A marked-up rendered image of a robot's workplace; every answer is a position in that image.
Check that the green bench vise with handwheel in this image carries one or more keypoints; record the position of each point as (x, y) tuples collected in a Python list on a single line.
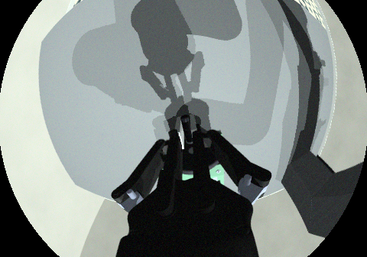
[(215, 168)]

